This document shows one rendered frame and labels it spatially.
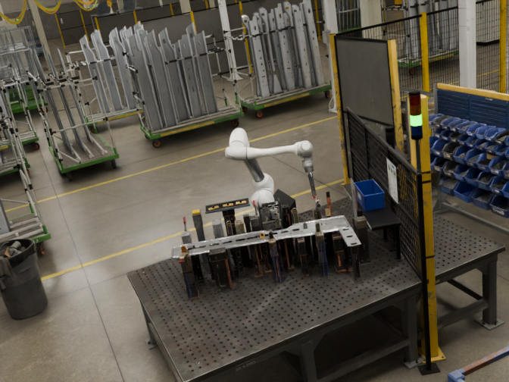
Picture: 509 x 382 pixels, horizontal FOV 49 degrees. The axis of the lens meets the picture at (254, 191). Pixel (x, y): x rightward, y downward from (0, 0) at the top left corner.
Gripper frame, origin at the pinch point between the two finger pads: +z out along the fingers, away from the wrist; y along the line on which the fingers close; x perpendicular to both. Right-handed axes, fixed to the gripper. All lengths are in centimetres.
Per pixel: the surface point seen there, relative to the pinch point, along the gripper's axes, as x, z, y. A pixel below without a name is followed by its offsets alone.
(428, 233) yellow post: 64, 50, 57
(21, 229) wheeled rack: -338, -56, -264
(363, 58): 104, -160, -161
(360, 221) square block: 26.8, 31.8, 25.7
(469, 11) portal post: 280, -232, -254
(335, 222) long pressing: 10.5, 27.6, 8.5
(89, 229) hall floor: -267, -47, -311
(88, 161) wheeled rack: -304, -189, -496
